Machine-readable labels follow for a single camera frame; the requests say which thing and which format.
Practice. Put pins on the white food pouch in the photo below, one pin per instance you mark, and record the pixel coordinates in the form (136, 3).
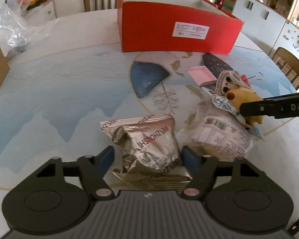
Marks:
(221, 102)

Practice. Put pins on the white stickered cabinet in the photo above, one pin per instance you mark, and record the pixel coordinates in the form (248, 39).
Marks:
(292, 37)

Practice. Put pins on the clear plastic bag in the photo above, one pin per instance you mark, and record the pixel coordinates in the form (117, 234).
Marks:
(5, 22)

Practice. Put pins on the white drawer cabinet wooden top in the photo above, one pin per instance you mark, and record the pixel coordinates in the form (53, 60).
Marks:
(48, 10)

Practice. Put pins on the red cardboard box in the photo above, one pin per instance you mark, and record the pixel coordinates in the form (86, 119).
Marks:
(152, 29)

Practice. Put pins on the silver foil snack packet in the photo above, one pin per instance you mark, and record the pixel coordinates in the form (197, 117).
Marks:
(149, 142)

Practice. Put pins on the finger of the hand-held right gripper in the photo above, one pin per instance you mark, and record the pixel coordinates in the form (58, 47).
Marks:
(254, 108)

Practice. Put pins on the red binder clip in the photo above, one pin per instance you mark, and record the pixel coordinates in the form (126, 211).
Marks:
(244, 77)

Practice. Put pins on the pink ribbed tray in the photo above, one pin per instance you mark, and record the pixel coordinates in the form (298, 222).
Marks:
(201, 76)

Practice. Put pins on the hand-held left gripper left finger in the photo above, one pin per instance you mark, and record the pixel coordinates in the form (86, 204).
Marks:
(106, 159)

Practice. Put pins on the clear printed snack bag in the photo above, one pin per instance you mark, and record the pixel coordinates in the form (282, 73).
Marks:
(221, 137)

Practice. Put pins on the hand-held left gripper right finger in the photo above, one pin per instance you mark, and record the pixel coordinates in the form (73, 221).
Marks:
(189, 159)

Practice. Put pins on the yellow capybara plush toy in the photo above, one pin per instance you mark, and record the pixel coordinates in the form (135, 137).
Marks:
(241, 95)

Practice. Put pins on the cartoon face plush doll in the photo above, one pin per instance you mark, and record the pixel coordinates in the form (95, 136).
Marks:
(223, 84)

